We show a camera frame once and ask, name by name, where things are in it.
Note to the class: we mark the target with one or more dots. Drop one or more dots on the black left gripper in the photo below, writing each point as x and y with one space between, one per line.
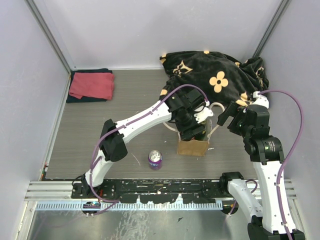
186 132

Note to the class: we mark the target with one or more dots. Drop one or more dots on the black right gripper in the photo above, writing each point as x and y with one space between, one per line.
232 109

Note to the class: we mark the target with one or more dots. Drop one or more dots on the burlap canvas cat-print bag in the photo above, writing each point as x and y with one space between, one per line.
194 147

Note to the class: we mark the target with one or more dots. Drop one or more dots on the purple soda can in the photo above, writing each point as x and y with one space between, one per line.
155 159

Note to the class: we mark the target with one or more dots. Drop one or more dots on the green bottle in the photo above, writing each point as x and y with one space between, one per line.
202 135

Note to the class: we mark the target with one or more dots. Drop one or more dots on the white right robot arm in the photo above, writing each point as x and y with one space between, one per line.
270 219

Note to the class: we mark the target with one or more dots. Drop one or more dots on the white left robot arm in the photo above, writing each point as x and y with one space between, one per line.
112 144

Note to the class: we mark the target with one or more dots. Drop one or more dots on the black floral fleece blanket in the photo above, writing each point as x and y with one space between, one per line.
222 78

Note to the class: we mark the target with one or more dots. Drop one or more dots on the pink folded cloth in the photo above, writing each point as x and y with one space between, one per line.
98 85

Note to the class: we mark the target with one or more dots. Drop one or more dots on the dark teal folded cloth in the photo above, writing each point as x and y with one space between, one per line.
71 99

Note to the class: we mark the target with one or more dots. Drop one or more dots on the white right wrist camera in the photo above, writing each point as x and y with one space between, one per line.
260 100

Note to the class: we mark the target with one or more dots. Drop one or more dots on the black mounting base rail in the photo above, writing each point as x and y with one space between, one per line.
160 191

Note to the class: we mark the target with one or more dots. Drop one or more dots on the white slotted cable duct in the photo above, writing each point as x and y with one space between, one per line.
95 206

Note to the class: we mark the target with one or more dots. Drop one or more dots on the aluminium frame rail front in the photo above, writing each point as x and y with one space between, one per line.
60 190

